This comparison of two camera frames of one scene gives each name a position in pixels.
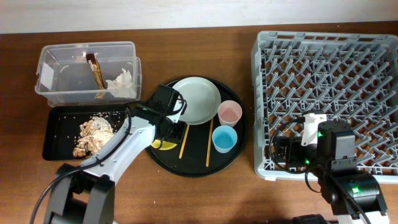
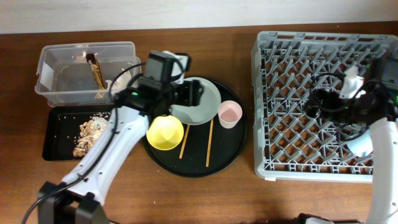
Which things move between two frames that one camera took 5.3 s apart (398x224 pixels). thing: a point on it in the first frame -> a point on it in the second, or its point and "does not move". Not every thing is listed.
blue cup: x=224 y=138 -> x=362 y=145
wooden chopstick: x=209 y=143 does not move
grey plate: x=203 y=99 does not move
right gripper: x=294 y=142 -> x=330 y=97
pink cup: x=229 y=112 does not move
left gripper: x=178 y=137 -> x=189 y=93
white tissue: x=122 y=86 does not move
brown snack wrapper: x=96 y=66 does not move
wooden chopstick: x=185 y=139 does not move
